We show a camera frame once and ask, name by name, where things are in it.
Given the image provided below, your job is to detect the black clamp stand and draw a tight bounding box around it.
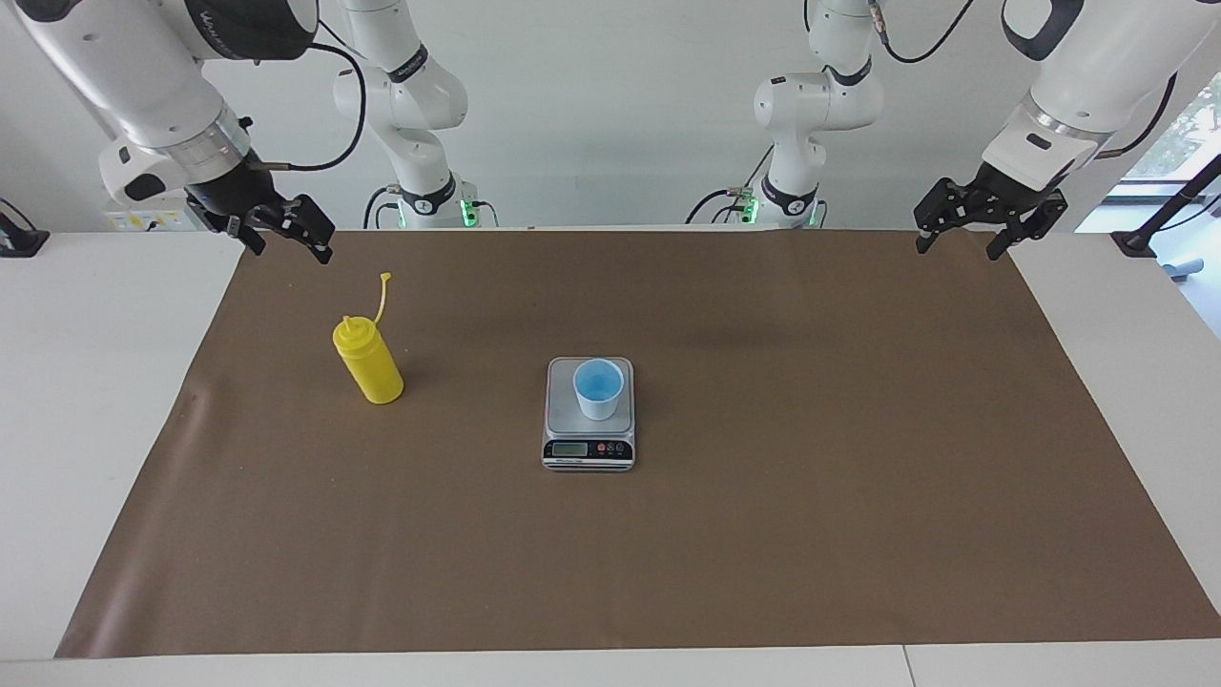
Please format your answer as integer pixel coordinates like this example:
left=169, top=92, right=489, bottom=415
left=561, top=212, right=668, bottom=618
left=0, top=198, right=51, bottom=259

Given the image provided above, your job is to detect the black slanted pole stand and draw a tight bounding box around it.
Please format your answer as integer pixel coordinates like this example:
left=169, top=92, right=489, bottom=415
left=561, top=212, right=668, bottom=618
left=1111, top=153, right=1221, bottom=259

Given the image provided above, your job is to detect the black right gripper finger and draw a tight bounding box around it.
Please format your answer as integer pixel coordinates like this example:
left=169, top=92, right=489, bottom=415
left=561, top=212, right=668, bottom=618
left=183, top=188, right=267, bottom=258
left=279, top=194, right=336, bottom=265

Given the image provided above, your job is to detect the window with greenery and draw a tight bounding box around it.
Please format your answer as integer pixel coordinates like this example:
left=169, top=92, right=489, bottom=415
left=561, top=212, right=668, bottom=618
left=1124, top=72, right=1221, bottom=184

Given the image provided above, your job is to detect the black base cable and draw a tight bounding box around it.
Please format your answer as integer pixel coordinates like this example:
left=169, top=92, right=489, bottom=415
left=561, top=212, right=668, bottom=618
left=362, top=184, right=402, bottom=230
left=685, top=143, right=776, bottom=225

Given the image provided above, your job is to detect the brown paper table mat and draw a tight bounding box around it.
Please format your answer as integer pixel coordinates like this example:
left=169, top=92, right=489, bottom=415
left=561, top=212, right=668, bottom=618
left=54, top=229, right=1221, bottom=659

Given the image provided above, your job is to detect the silver digital kitchen scale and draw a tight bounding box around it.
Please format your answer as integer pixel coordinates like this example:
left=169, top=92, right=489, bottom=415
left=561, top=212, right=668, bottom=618
left=542, top=357, right=636, bottom=473

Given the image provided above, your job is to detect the white wall socket strip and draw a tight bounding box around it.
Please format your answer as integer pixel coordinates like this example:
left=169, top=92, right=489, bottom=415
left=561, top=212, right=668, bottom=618
left=105, top=208, right=206, bottom=233

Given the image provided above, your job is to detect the light blue plastic cup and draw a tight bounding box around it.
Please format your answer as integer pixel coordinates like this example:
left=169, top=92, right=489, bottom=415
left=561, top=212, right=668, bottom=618
left=572, top=358, right=626, bottom=422

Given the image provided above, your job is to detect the black left base cable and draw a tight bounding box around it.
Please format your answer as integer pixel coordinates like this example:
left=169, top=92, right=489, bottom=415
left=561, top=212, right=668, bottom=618
left=685, top=143, right=776, bottom=225

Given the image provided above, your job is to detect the black right base cable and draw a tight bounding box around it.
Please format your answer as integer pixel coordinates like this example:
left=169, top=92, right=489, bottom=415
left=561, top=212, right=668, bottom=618
left=362, top=184, right=402, bottom=230

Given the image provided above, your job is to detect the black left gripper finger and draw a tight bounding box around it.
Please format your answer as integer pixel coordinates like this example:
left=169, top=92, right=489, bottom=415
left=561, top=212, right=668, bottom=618
left=986, top=189, right=1069, bottom=260
left=914, top=178, right=982, bottom=255

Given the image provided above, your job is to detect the yellow squeeze bottle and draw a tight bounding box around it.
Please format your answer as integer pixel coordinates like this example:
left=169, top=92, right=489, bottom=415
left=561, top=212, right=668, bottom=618
left=332, top=272, right=404, bottom=406

